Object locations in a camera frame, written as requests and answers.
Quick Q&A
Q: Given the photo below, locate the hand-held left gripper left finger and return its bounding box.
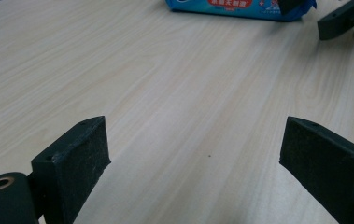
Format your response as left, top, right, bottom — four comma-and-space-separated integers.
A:
30, 115, 112, 224

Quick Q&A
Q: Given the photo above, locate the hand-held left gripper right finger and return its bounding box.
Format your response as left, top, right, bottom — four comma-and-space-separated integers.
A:
278, 116, 354, 224

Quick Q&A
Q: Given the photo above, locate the blue wet wipe pack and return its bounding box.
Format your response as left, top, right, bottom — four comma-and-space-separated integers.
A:
164, 0, 318, 22

